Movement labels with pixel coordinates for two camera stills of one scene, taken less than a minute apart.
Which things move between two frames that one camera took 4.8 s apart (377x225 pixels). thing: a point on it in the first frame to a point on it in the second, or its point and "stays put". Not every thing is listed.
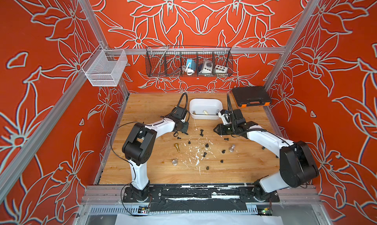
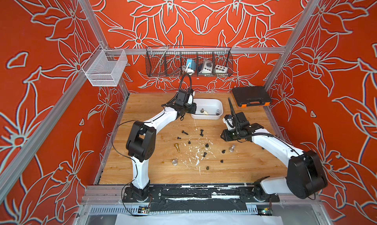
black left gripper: (184, 129) to (193, 106)
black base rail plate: (201, 193) stays put
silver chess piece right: (231, 149) stays put
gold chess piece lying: (176, 145) stays put
